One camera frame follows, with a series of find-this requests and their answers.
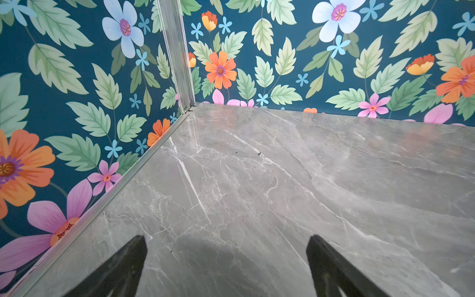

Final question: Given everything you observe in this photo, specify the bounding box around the aluminium frame corner post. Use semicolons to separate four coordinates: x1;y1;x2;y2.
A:
156;0;195;114

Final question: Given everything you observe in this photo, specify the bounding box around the aluminium frame bottom rail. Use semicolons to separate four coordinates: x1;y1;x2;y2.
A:
6;111;190;297

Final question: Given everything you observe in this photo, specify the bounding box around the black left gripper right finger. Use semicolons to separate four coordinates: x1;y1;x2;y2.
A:
306;235;389;297

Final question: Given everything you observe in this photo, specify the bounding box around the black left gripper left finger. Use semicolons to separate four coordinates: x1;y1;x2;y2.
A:
65;235;148;297

